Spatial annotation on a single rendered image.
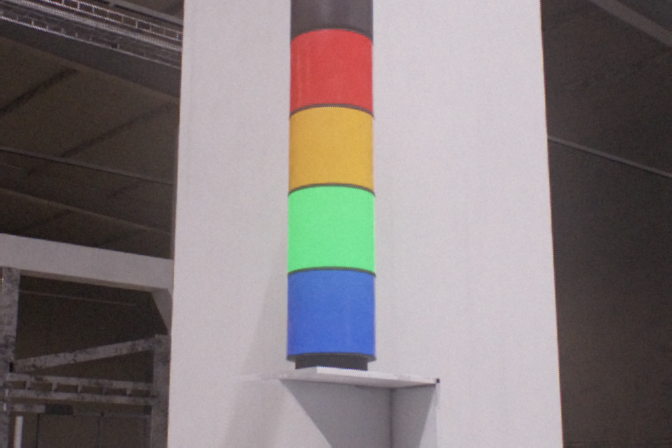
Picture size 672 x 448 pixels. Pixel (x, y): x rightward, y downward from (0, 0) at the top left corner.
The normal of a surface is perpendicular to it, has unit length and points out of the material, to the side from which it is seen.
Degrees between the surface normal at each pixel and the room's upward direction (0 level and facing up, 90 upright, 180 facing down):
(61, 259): 90
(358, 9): 90
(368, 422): 90
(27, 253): 90
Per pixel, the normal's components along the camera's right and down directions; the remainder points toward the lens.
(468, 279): 0.65, -0.20
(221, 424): -0.76, -0.17
